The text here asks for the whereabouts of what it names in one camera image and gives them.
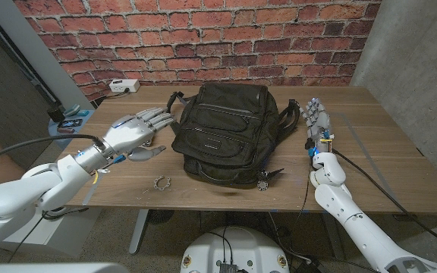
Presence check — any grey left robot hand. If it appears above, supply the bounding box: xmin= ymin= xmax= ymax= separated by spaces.
xmin=102 ymin=107 xmax=176 ymax=162

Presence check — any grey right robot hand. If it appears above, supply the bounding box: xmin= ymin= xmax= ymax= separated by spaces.
xmin=298 ymin=97 xmax=334 ymax=143

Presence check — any black fabric backpack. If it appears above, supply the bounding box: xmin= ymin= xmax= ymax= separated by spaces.
xmin=166 ymin=82 xmax=302 ymax=187

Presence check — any white power strip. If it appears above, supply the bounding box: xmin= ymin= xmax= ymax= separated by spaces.
xmin=108 ymin=78 xmax=141 ymax=93

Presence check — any black smartphone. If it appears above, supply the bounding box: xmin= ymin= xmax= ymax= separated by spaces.
xmin=57 ymin=118 xmax=83 ymax=129

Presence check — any teal grey case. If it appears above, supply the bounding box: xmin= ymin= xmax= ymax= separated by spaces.
xmin=63 ymin=104 xmax=82 ymax=117

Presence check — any blue round stool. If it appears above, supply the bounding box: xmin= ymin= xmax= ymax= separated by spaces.
xmin=47 ymin=109 xmax=96 ymax=149

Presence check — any small black box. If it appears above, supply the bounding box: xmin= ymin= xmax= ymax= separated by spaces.
xmin=46 ymin=107 xmax=66 ymax=123

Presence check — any white table leg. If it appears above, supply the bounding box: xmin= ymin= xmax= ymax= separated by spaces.
xmin=128 ymin=209 xmax=149 ymax=255

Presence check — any red brick printed backdrop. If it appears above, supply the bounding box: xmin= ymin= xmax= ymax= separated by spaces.
xmin=13 ymin=0 xmax=382 ymax=102

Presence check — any grey table leg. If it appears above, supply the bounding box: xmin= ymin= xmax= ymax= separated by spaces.
xmin=320 ymin=212 xmax=347 ymax=262

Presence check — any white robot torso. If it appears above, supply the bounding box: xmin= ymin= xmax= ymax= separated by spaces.
xmin=180 ymin=226 xmax=291 ymax=273

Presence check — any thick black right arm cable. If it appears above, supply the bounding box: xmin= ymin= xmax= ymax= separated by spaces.
xmin=332 ymin=148 xmax=437 ymax=251

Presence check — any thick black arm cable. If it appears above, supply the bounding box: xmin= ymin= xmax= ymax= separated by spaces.
xmin=0 ymin=134 xmax=105 ymax=168
xmin=332 ymin=148 xmax=437 ymax=251

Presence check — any grey toothed metal ring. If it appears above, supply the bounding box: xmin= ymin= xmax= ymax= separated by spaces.
xmin=154 ymin=176 xmax=172 ymax=192

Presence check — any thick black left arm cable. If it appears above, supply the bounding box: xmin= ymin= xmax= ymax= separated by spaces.
xmin=0 ymin=134 xmax=105 ymax=168

